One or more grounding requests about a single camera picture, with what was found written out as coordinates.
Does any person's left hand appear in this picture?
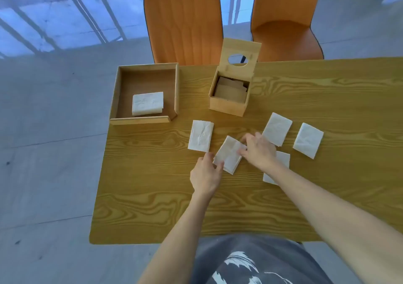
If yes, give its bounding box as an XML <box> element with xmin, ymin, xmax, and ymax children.
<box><xmin>190</xmin><ymin>152</ymin><xmax>225</xmax><ymax>199</ymax></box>

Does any person's right hand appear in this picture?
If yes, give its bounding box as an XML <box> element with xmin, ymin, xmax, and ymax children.
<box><xmin>236</xmin><ymin>131</ymin><xmax>280</xmax><ymax>173</ymax></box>

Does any wooden box with holed lid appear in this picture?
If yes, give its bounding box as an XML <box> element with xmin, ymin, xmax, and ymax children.
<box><xmin>209</xmin><ymin>38</ymin><xmax>262</xmax><ymax>118</ymax></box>

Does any white napkin stack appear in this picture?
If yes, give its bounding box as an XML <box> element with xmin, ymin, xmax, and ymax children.
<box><xmin>132</xmin><ymin>92</ymin><xmax>165</xmax><ymax>116</ymax></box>

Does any person's right forearm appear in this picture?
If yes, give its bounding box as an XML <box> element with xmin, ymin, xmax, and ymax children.
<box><xmin>264</xmin><ymin>162</ymin><xmax>403</xmax><ymax>284</ymax></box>

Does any person's left forearm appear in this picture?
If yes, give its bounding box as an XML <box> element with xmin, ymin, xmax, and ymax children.
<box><xmin>137</xmin><ymin>193</ymin><xmax>215</xmax><ymax>284</ymax></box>

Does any grey printed shirt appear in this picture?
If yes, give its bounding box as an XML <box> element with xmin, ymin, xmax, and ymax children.
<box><xmin>188</xmin><ymin>234</ymin><xmax>334</xmax><ymax>284</ymax></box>

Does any open wooden tray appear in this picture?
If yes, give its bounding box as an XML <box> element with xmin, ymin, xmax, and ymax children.
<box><xmin>109</xmin><ymin>62</ymin><xmax>181</xmax><ymax>126</ymax></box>

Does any orange smooth chair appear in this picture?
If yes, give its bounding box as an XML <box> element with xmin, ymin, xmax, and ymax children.
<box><xmin>251</xmin><ymin>0</ymin><xmax>324</xmax><ymax>63</ymax></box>

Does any orange quilted chair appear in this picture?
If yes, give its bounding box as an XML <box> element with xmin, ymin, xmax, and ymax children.
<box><xmin>143</xmin><ymin>0</ymin><xmax>224</xmax><ymax>66</ymax></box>

